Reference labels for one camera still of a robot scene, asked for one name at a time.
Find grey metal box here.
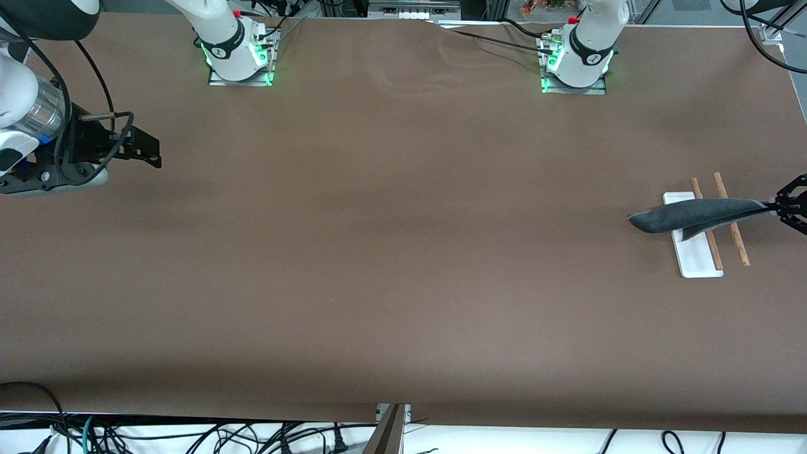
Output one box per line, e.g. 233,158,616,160
368,0,462,20

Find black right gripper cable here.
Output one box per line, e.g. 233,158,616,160
0,18,136,185

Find thick black floor cable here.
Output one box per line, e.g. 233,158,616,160
0,381,71,454

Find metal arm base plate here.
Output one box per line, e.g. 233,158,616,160
541,35,608,95
208,28,276,87

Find metal table leg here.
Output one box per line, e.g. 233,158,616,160
363,404,412,454

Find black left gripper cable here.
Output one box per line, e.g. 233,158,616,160
722,0,807,75

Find dark grey cloth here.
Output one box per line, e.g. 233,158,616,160
626,197,774,243

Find tangled black floor cables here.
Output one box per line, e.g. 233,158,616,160
95,421,354,454

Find white rack base tray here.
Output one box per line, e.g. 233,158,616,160
662,191,724,279

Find black cable on table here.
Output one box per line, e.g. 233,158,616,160
429,18,557,56

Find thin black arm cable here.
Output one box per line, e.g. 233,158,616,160
73,39,116,117

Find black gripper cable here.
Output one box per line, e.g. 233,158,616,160
0,18,136,185
722,0,807,75

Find wooden rack rod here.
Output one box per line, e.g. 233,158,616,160
713,172,751,267

